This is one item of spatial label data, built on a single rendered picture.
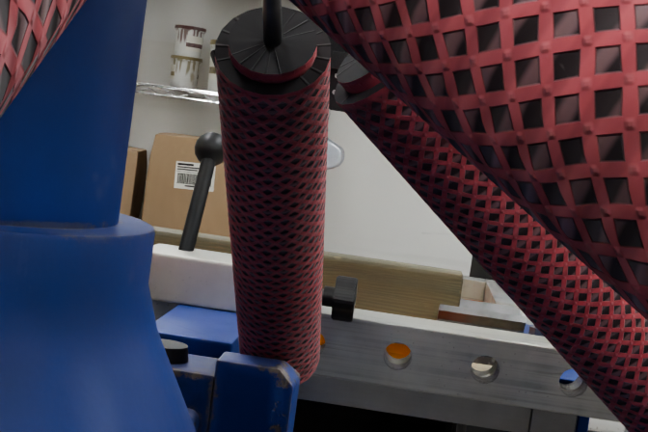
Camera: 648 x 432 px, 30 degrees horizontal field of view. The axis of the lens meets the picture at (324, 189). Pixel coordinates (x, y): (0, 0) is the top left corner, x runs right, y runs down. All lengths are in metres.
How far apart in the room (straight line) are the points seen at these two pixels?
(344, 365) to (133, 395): 0.61
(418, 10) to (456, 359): 0.78
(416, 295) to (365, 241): 3.71
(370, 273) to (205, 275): 0.33
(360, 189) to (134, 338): 4.54
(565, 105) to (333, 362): 0.79
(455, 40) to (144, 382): 0.20
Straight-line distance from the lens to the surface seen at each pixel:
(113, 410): 0.34
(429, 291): 1.19
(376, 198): 4.88
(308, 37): 0.52
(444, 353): 0.95
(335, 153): 1.16
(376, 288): 1.19
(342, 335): 0.95
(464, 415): 1.04
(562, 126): 0.17
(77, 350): 0.33
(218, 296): 0.89
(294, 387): 0.69
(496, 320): 1.18
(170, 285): 0.90
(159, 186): 4.52
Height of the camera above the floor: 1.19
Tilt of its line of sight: 3 degrees down
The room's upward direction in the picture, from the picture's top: 8 degrees clockwise
